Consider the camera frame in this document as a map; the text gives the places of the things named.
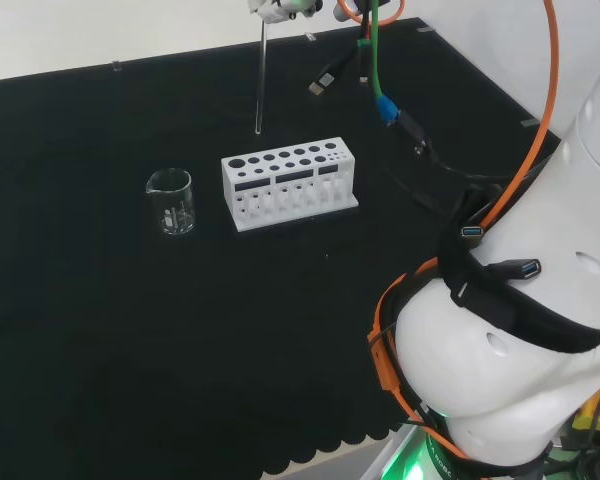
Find black cable silver USB plug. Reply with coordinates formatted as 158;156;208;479
308;48;362;98

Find yellow stop button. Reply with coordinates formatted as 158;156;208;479
572;378;600;444

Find clear glass graduated beaker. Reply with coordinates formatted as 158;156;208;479
145;168;197;237

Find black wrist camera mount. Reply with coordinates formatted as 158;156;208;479
332;0;397;23

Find orange cable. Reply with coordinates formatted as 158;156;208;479
335;0;561;461

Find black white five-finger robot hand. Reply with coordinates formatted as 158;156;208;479
247;0;326;24

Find thin black cable small plug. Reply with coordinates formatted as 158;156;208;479
356;19;372;87

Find green cable blue plug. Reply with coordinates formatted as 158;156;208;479
367;0;400;126

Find white test tube rack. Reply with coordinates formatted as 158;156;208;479
221;136;360;233

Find black bench cloth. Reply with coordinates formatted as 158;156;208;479
0;17;562;480

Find black adapter with cable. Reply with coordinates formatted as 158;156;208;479
393;109;504;182

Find clear glass rod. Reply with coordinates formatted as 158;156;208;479
254;19;269;136

